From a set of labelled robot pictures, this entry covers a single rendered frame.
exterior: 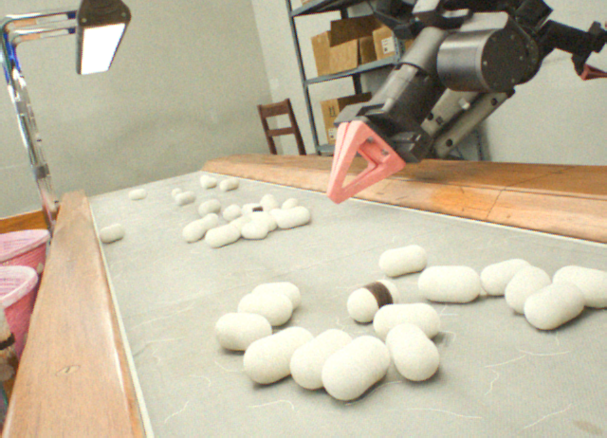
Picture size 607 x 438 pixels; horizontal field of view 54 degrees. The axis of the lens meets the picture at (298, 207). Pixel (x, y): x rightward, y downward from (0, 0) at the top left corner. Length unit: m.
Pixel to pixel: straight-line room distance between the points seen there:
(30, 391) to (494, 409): 0.21
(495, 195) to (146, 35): 4.91
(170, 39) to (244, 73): 0.71
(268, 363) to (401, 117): 0.34
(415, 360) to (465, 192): 0.32
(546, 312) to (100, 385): 0.21
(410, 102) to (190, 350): 0.34
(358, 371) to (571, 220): 0.25
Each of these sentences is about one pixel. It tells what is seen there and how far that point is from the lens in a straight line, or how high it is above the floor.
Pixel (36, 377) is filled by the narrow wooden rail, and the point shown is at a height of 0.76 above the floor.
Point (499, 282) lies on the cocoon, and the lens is 0.35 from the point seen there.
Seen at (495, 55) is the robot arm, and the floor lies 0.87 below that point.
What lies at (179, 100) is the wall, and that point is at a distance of 5.32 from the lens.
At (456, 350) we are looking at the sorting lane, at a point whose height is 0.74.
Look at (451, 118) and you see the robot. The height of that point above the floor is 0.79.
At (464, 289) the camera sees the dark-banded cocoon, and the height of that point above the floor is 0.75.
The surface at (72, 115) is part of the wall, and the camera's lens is 5.17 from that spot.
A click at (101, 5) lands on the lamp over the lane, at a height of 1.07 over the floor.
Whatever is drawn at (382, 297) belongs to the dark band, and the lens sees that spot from 0.35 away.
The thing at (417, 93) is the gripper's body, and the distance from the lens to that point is 0.61.
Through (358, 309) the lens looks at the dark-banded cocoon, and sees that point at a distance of 0.34.
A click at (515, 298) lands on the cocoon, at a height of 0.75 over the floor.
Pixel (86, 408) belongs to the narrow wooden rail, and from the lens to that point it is 0.28.
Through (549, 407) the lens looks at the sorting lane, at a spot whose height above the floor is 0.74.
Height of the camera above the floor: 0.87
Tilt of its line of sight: 10 degrees down
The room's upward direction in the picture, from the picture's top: 12 degrees counter-clockwise
